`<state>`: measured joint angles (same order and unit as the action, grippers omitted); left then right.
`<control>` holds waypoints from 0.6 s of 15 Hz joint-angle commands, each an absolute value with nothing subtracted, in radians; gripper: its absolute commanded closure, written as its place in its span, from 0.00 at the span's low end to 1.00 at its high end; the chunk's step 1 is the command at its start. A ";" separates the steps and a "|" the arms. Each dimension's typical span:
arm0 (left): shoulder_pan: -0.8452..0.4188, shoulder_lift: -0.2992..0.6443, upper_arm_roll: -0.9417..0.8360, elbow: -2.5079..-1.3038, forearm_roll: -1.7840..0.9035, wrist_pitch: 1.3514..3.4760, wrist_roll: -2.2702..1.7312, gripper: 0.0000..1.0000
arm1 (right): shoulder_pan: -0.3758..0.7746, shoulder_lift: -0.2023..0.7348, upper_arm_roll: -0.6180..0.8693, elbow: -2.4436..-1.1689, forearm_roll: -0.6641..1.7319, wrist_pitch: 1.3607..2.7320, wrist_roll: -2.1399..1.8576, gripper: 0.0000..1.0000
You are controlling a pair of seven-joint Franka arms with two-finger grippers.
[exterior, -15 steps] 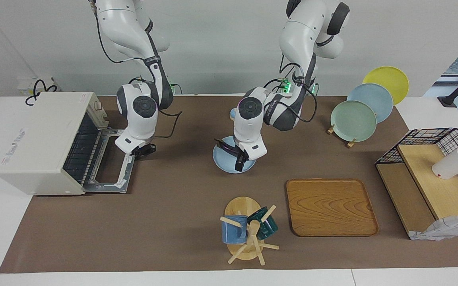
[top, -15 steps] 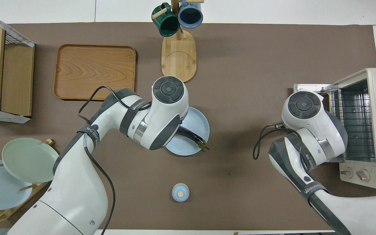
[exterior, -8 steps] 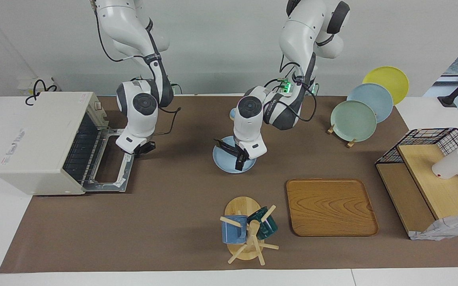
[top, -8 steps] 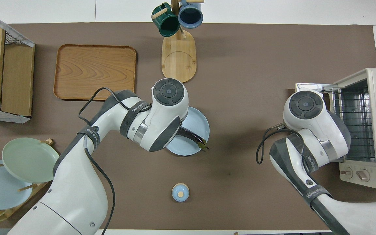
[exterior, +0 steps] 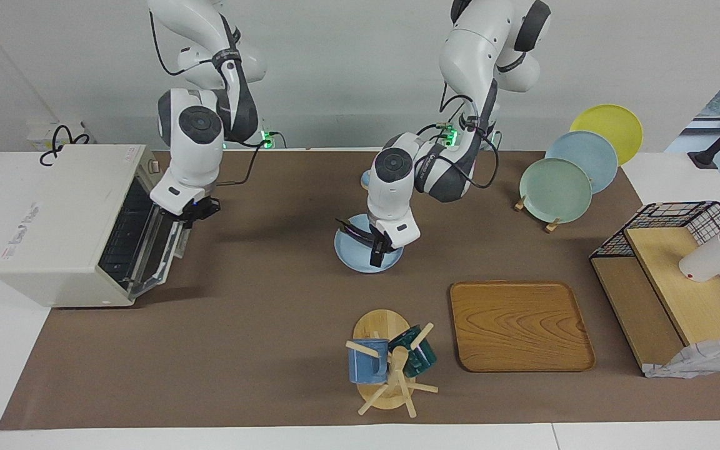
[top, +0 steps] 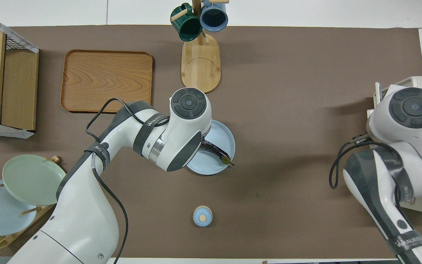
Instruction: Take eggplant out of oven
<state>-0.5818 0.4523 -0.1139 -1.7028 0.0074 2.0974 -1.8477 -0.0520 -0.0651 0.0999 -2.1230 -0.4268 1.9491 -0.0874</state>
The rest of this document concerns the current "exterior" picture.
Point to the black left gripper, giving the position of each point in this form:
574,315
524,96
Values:
385,240

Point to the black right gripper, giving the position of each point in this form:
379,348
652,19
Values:
200,211

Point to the small light blue plate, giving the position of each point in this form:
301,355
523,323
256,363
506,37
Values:
354,256

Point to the dark purple eggplant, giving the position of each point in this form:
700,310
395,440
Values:
354,230

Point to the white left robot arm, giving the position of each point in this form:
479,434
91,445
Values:
472,50

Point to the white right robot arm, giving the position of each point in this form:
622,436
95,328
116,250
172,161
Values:
194,156

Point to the white toaster oven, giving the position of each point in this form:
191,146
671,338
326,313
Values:
54,219

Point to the wooden mug tree stand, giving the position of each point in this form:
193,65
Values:
382,325

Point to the dark green mug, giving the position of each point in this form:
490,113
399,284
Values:
421,357

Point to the blue mug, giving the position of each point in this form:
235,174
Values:
365,369

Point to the brown table mat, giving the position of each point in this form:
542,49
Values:
260,325

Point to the wooden serving tray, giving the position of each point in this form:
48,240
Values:
522,325

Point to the wooden plate rack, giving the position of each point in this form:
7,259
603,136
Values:
552,225

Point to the white power box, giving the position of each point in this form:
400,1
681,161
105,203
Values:
38,134

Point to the pale green plate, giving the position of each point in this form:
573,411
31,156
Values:
554,194

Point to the large light blue plate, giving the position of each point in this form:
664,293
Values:
585,150

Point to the yellow plate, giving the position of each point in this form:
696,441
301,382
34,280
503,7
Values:
610,125

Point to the wooden two-step shelf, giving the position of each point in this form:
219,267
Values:
697,306

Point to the white cup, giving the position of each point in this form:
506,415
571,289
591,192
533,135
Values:
707,262

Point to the white checked cloth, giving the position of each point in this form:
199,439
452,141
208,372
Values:
704,359

